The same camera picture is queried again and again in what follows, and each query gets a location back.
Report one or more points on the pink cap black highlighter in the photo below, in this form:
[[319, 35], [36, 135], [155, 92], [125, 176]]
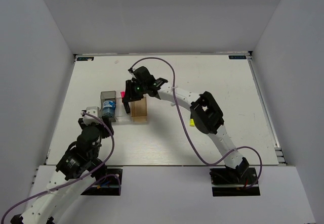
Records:
[[122, 93]]

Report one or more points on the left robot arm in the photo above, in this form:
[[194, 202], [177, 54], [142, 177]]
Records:
[[77, 170]]

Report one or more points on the right corner label sticker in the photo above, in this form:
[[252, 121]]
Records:
[[237, 57]]

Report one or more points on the clear transparent container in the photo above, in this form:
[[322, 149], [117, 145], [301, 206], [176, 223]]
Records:
[[120, 113]]

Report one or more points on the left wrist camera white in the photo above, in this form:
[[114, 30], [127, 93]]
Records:
[[91, 114]]

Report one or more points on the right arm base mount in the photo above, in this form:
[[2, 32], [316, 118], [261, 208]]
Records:
[[226, 185]]

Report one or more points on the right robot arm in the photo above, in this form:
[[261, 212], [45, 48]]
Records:
[[206, 114]]

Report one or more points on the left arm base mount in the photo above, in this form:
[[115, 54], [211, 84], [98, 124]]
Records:
[[109, 186]]

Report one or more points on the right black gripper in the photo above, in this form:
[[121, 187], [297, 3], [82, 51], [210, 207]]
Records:
[[130, 96]]

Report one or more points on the blue tape roll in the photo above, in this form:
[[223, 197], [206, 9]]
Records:
[[108, 108]]

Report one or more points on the yellow cap black highlighter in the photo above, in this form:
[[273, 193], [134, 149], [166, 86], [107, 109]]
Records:
[[192, 122]]

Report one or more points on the left corner label sticker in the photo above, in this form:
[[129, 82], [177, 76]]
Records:
[[85, 58]]

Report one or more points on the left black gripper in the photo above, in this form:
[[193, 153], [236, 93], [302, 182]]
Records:
[[81, 123]]

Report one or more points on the corner label sticker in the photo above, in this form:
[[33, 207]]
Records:
[[237, 57], [85, 58]]

